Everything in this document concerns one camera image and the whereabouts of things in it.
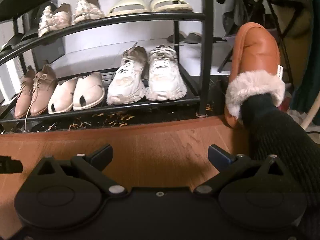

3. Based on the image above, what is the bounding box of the black metal shoe rack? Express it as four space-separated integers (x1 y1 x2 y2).
1 0 214 121

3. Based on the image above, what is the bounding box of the beige patterned sneaker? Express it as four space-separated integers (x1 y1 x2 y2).
73 0 105 24
38 3 72 37

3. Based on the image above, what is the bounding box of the white slipper left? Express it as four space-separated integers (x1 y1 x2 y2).
48 77 78 114

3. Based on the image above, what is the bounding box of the black knit trouser leg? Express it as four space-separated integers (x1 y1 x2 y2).
240 94 319 239

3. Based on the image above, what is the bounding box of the cream slide sandal right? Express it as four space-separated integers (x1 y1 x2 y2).
149 0 193 12

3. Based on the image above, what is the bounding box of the beige patterned sneaker left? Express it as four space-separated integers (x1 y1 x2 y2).
38 3 72 37

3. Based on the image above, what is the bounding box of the black slipper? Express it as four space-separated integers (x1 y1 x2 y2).
1 33 24 53
15 28 38 48

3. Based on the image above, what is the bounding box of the brown fur-lined slipper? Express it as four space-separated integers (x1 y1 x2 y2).
225 22 285 128

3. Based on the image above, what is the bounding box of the cream slide sandal left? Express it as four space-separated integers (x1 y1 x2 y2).
106 0 149 17

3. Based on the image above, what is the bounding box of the cream slide sandal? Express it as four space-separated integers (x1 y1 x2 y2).
106 0 149 17
149 0 193 12

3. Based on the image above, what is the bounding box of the beige patterned sneaker right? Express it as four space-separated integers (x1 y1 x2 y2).
73 0 105 24

